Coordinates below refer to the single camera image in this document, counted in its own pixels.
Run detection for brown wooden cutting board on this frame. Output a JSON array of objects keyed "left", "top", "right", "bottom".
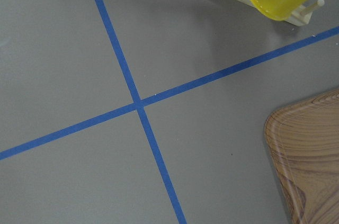
[{"left": 264, "top": 89, "right": 338, "bottom": 223}]

